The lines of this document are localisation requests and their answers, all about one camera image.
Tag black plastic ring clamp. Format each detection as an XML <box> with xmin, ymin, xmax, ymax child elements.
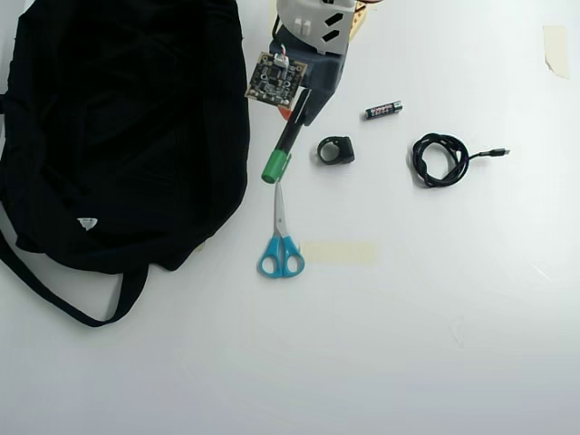
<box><xmin>314</xmin><ymin>134</ymin><xmax>356</xmax><ymax>167</ymax></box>

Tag bare camera circuit board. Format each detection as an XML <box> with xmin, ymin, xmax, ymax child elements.
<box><xmin>244</xmin><ymin>50</ymin><xmax>309</xmax><ymax>110</ymax></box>

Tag torn beige masking tape strip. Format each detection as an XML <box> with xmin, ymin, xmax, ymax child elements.
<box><xmin>542</xmin><ymin>24</ymin><xmax>570</xmax><ymax>81</ymax></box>

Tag black fabric bag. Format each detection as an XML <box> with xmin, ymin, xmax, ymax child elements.
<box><xmin>0</xmin><ymin>0</ymin><xmax>252</xmax><ymax>328</ymax></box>

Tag dark navy gripper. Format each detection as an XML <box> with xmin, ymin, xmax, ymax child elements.
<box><xmin>269</xmin><ymin>26</ymin><xmax>348</xmax><ymax>127</ymax></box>

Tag blue handled scissors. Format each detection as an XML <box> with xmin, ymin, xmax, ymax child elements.
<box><xmin>257</xmin><ymin>179</ymin><xmax>305</xmax><ymax>279</ymax></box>

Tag black AAA battery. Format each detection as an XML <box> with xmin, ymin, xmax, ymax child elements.
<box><xmin>363</xmin><ymin>100</ymin><xmax>403</xmax><ymax>121</ymax></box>

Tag green capped black marker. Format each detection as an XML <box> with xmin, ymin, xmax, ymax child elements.
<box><xmin>261</xmin><ymin>88</ymin><xmax>314</xmax><ymax>185</ymax></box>

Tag coiled black USB cable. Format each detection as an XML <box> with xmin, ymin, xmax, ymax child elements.
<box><xmin>411</xmin><ymin>131</ymin><xmax>511</xmax><ymax>189</ymax></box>

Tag long beige masking tape strip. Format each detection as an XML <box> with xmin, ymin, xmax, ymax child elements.
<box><xmin>299</xmin><ymin>239</ymin><xmax>379</xmax><ymax>266</ymax></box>

